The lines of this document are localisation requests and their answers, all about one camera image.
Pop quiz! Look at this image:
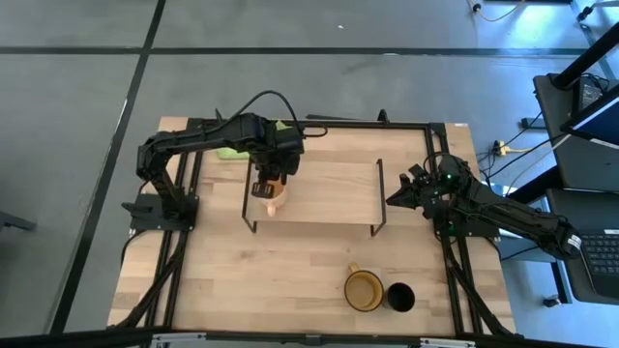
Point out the black laptop keyboard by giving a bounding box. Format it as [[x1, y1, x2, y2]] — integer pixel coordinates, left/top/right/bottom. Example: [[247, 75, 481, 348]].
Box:
[[573, 226, 619, 299]]

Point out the yellow mug with dark rim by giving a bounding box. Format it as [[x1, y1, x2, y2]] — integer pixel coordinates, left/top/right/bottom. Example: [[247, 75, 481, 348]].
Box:
[[343, 262, 387, 313]]

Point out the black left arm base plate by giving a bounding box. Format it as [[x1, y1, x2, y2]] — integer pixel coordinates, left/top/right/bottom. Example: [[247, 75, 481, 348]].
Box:
[[121, 192, 200, 232]]

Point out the black aluminium table frame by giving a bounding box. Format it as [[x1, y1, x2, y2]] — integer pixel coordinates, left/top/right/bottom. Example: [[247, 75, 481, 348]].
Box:
[[110, 108, 516, 339]]

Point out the dark desk with laptop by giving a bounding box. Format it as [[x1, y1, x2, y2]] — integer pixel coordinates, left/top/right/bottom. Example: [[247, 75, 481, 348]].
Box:
[[545, 187, 619, 306]]

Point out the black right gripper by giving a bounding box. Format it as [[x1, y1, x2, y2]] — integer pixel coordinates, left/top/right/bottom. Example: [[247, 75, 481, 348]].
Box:
[[385, 163, 455, 219]]

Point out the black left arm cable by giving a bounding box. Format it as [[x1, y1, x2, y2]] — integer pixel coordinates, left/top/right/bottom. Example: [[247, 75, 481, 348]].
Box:
[[218, 89, 329, 139]]

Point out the black cup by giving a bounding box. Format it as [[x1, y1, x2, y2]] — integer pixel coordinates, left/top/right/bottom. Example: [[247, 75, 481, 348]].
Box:
[[385, 282, 417, 313]]

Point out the tilted dark monitor screen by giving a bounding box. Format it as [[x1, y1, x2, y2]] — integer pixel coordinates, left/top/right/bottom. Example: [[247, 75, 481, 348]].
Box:
[[560, 94, 619, 147]]

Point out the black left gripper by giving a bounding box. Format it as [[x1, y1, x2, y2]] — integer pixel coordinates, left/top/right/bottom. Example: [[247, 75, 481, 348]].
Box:
[[249, 123, 307, 200]]

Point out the grey furniture foot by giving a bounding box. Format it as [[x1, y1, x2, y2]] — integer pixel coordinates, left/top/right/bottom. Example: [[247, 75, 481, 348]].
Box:
[[0, 210, 38, 233]]

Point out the small peach orange mug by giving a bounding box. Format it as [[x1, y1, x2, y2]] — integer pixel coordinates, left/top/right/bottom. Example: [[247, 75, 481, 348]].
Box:
[[259, 182, 289, 218]]

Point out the yellow floor cable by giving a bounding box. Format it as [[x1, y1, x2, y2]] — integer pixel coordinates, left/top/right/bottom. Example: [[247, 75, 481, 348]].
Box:
[[465, 0, 527, 24]]

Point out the black diagonal pole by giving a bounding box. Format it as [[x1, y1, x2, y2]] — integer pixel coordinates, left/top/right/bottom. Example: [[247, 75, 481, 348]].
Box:
[[550, 22, 619, 91]]

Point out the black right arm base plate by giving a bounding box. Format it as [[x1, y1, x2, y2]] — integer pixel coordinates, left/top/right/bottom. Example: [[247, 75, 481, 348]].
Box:
[[431, 212, 502, 240]]

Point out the green cloth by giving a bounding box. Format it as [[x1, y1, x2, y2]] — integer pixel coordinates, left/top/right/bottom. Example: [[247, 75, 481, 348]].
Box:
[[215, 120, 292, 161]]

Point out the black bar with silver brackets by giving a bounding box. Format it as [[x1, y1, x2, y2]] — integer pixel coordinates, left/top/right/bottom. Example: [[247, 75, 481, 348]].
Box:
[[0, 327, 619, 348]]

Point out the dark desk with monitor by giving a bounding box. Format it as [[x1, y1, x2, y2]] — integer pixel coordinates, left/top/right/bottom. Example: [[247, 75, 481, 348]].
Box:
[[532, 72, 619, 181]]

